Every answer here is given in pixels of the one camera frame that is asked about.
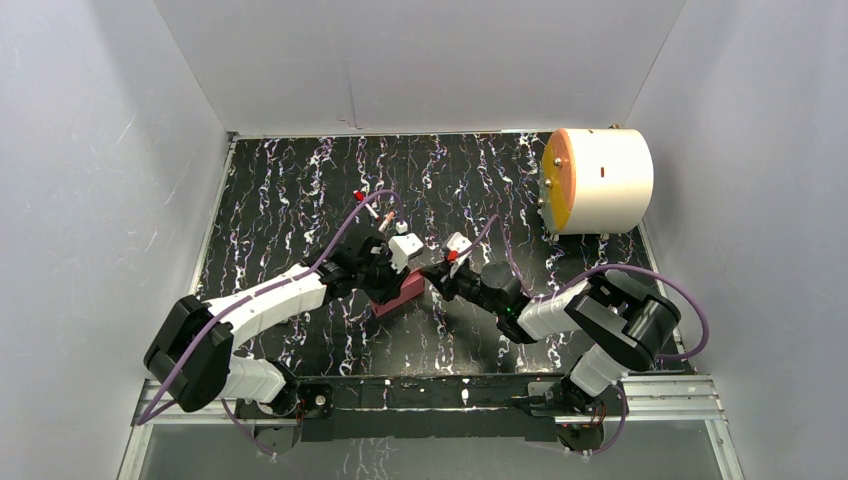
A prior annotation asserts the pink cardboard box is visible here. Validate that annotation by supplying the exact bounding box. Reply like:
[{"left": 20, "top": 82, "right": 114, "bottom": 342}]
[{"left": 371, "top": 269, "right": 425, "bottom": 317}]

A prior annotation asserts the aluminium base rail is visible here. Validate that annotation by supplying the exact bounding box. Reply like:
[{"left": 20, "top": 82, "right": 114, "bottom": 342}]
[{"left": 150, "top": 372, "right": 726, "bottom": 426}]

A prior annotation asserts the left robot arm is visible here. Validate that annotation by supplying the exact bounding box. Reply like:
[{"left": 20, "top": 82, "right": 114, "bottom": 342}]
[{"left": 143, "top": 233, "right": 423, "bottom": 416}]

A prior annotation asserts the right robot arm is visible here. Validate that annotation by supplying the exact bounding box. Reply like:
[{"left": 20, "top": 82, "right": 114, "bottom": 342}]
[{"left": 421, "top": 261, "right": 681, "bottom": 414}]

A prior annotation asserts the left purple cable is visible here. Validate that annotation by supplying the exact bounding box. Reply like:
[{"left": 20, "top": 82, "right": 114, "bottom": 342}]
[{"left": 135, "top": 190, "right": 407, "bottom": 458}]

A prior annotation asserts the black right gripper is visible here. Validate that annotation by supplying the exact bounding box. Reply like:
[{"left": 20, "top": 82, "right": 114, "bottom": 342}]
[{"left": 420, "top": 259, "right": 503, "bottom": 318}]

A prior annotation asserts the white cylindrical drum device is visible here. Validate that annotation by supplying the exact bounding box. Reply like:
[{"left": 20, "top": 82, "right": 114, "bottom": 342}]
[{"left": 538, "top": 128, "right": 654, "bottom": 236}]

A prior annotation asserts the red capped white marker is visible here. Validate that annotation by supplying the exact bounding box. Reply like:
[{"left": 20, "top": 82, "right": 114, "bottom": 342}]
[{"left": 353, "top": 190, "right": 381, "bottom": 221}]

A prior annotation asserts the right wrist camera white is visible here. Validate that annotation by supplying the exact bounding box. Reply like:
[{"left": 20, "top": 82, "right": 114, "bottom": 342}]
[{"left": 444, "top": 232, "right": 472, "bottom": 278}]

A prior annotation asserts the orange capped white marker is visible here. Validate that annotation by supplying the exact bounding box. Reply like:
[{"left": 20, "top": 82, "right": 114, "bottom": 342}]
[{"left": 378, "top": 211, "right": 395, "bottom": 232}]

